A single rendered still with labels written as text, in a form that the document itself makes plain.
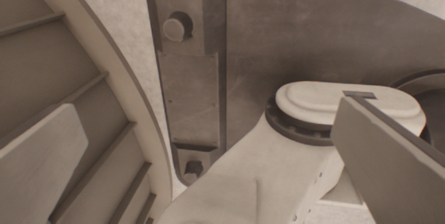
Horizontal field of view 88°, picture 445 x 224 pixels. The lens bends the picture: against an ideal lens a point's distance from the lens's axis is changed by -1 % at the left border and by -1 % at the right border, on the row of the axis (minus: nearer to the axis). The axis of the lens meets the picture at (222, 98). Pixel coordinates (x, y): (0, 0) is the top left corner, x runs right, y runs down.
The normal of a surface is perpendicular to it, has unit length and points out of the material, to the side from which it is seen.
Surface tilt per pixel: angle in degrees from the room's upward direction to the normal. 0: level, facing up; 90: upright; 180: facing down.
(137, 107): 0
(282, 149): 90
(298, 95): 90
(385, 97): 90
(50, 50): 90
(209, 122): 0
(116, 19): 0
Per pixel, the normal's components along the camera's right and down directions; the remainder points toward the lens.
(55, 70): 0.89, -0.29
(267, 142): -0.01, -0.86
